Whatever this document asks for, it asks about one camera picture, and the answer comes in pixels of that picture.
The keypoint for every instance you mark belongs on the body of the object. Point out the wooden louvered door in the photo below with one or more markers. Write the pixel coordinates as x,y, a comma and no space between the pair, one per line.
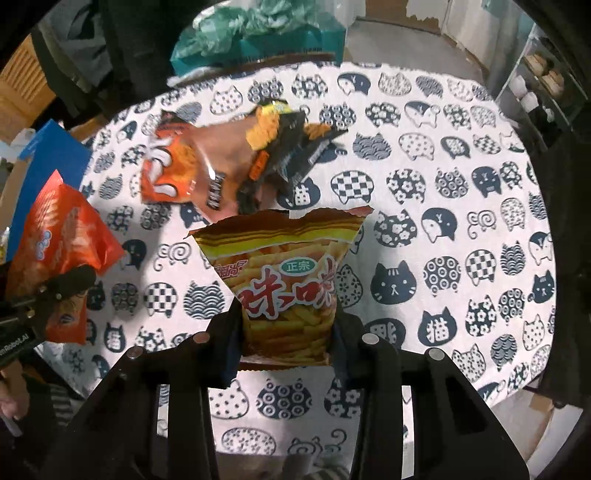
23,78

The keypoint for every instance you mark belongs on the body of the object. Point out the cat print tablecloth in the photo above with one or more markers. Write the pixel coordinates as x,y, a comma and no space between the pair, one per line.
461,207

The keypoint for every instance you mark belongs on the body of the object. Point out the grey shoe rack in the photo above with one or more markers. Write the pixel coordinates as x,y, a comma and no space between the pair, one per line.
521,78

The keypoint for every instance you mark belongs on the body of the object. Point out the group of shoes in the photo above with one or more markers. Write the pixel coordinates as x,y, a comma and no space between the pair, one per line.
545,69

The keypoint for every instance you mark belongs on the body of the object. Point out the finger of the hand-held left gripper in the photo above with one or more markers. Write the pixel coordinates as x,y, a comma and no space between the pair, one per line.
69,282

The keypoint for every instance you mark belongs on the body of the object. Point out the blue-rimmed cardboard box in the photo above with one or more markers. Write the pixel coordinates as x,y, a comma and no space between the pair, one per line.
46,157

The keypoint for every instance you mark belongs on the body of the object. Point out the person's striped clothing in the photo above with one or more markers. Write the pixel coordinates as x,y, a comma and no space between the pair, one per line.
53,410

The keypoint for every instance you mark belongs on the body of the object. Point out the black hanging coat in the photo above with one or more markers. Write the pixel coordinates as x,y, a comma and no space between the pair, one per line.
134,46

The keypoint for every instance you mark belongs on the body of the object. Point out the yellow stick snack bag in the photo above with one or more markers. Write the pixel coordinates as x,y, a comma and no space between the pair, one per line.
286,295

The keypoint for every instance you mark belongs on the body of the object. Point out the pile of teal plastic bags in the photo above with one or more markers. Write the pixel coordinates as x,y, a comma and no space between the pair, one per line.
249,23

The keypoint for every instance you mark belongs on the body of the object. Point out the orange and brown snack bag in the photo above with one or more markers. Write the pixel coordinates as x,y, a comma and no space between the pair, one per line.
184,161

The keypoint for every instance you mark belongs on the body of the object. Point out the person's left hand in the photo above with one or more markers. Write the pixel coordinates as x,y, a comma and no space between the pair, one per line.
8,401

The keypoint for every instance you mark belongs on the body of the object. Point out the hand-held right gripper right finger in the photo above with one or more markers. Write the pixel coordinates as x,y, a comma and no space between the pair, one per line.
344,364

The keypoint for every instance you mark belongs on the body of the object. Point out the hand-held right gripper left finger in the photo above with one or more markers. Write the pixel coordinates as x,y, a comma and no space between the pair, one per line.
228,364

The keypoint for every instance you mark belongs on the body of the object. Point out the black snack packet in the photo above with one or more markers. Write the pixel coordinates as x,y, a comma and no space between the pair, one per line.
293,150

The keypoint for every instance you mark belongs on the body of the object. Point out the red-orange snack bag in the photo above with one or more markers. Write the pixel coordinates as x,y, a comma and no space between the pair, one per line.
60,235

